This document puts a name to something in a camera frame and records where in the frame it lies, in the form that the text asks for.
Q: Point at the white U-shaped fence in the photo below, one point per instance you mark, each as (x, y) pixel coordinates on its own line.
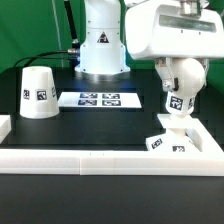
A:
(208, 161)

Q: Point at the white lamp bulb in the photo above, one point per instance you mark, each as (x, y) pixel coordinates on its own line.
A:
(191, 78)

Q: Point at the white marker sheet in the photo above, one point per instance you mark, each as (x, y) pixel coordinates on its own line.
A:
(99, 100)

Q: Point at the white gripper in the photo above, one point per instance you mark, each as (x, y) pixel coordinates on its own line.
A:
(156, 28)

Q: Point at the white lamp shade cone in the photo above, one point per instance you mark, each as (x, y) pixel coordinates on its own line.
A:
(38, 93)

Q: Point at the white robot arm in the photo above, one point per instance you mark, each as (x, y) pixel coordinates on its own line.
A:
(102, 52)

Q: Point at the white lamp base block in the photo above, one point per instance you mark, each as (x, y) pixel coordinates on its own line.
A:
(174, 139)

